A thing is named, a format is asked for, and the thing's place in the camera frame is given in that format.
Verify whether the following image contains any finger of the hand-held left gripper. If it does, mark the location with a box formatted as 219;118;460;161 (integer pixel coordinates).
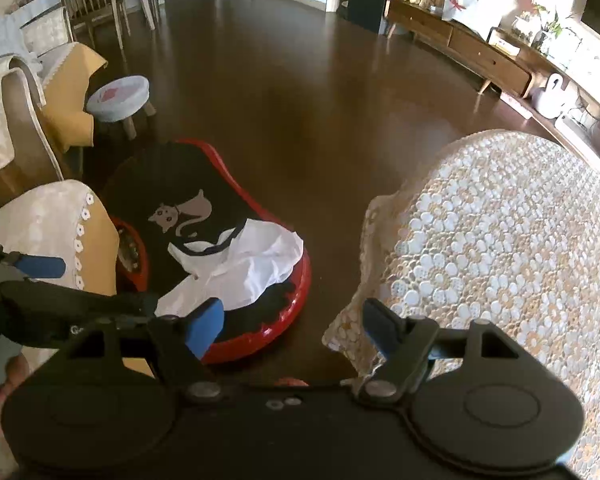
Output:
0;244;67;281
0;280;159;347

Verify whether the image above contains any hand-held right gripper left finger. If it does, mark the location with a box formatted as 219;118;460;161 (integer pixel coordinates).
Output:
62;299;227;406

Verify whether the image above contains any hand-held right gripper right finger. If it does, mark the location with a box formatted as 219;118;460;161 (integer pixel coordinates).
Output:
352;297;524;407

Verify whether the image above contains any red plastic basin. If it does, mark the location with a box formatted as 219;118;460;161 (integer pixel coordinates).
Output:
111;139;312;365

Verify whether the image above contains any white shirt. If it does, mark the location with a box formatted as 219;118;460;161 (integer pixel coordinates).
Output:
155;217;305;318

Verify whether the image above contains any cream cover with flower trim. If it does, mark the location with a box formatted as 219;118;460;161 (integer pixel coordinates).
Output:
0;179;98;292

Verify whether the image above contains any lace-covered round table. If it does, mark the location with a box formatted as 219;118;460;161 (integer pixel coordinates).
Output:
322;129;600;480

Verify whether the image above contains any black cat print shirt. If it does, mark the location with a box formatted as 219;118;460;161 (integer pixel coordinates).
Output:
100;141;301;346

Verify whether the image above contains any yellow sofa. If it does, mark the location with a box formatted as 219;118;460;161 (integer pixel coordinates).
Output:
0;42;122;376

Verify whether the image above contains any round padded stool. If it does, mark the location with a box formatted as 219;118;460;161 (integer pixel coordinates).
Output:
86;75;157;141

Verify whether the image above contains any pink flat board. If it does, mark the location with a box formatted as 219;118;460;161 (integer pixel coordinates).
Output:
500;92;536;120

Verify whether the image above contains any white flat box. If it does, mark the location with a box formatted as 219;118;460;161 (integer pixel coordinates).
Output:
555;112;600;162

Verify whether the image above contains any purple kettlebell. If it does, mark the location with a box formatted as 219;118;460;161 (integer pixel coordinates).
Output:
532;72;569;120

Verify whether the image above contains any wooden TV cabinet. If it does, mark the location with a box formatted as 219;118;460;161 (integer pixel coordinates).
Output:
384;0;600;186

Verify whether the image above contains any flat wooden box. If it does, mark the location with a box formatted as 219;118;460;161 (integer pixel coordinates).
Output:
485;27;524;57

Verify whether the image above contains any glass bowl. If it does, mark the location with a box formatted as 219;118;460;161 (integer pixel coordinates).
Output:
510;12;539;41

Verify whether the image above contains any white gift bag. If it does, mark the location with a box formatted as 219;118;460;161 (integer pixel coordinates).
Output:
442;0;482;24

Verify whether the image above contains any vase with green sprigs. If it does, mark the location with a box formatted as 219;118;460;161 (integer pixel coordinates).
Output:
534;5;567;57

